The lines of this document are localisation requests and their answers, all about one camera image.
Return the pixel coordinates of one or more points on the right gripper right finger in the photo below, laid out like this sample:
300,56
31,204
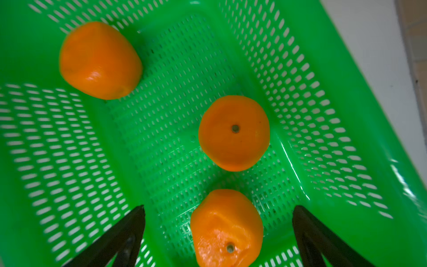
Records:
317,243

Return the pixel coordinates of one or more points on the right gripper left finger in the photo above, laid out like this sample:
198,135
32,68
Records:
121,243

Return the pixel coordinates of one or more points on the orange four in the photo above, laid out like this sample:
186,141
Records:
227,230

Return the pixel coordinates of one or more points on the green plastic basket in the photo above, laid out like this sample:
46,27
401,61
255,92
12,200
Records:
73,166

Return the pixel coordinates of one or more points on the orange one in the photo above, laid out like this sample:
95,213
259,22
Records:
99,61

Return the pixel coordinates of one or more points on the orange two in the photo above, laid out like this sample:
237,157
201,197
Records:
234,133

